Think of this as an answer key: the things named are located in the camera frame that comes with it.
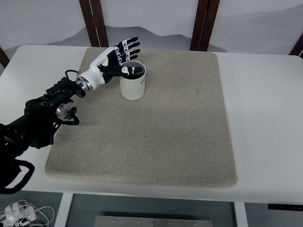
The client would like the dark wooden frame post left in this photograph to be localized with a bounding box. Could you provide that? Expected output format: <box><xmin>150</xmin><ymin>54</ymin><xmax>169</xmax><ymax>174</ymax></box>
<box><xmin>79</xmin><ymin>0</ymin><xmax>109</xmax><ymax>47</ymax></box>

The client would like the white cable bundle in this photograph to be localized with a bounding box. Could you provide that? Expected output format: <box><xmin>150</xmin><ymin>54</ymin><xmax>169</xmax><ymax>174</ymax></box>
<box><xmin>0</xmin><ymin>200</ymin><xmax>56</xmax><ymax>227</ymax></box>

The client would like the black sleeved cable loop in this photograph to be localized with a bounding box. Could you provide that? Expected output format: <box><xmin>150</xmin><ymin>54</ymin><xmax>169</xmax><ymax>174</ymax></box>
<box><xmin>0</xmin><ymin>158</ymin><xmax>36</xmax><ymax>195</ymax></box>

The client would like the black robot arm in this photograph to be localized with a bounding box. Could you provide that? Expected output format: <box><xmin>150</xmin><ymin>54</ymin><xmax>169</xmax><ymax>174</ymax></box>
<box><xmin>0</xmin><ymin>37</ymin><xmax>143</xmax><ymax>167</ymax></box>

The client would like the black desk control panel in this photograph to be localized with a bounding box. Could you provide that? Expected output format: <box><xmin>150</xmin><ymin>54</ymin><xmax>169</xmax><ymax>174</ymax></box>
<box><xmin>268</xmin><ymin>203</ymin><xmax>303</xmax><ymax>211</ymax></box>

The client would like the dark wooden frame post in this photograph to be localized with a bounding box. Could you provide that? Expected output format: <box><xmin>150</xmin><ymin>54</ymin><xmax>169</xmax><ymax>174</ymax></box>
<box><xmin>79</xmin><ymin>0</ymin><xmax>109</xmax><ymax>47</ymax></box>
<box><xmin>190</xmin><ymin>0</ymin><xmax>220</xmax><ymax>52</ymax></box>

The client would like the white ribbed cup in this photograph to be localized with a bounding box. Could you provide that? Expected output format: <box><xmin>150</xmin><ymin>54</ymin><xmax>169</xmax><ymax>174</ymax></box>
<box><xmin>119</xmin><ymin>61</ymin><xmax>146</xmax><ymax>100</ymax></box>

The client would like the white power adapter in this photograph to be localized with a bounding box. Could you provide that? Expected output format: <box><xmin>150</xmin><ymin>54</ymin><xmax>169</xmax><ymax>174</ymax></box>
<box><xmin>4</xmin><ymin>202</ymin><xmax>37</xmax><ymax>221</ymax></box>

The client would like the dark wooden post far left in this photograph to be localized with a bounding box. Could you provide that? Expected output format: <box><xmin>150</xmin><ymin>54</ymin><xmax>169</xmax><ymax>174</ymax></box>
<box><xmin>0</xmin><ymin>47</ymin><xmax>9</xmax><ymax>68</ymax></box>

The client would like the dark wooden post far right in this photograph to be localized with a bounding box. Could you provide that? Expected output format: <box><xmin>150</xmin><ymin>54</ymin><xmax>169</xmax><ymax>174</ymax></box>
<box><xmin>289</xmin><ymin>34</ymin><xmax>303</xmax><ymax>58</ymax></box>

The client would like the dark wooden frame post right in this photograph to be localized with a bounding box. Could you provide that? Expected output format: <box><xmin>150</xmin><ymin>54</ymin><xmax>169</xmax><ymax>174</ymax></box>
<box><xmin>190</xmin><ymin>0</ymin><xmax>220</xmax><ymax>52</ymax></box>

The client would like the grey felt mat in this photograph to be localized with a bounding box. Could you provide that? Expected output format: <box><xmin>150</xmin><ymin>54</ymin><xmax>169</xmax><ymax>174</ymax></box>
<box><xmin>45</xmin><ymin>50</ymin><xmax>238</xmax><ymax>187</ymax></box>

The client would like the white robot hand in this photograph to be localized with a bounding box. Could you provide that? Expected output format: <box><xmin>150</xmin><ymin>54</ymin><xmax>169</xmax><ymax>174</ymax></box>
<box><xmin>76</xmin><ymin>37</ymin><xmax>143</xmax><ymax>91</ymax></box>

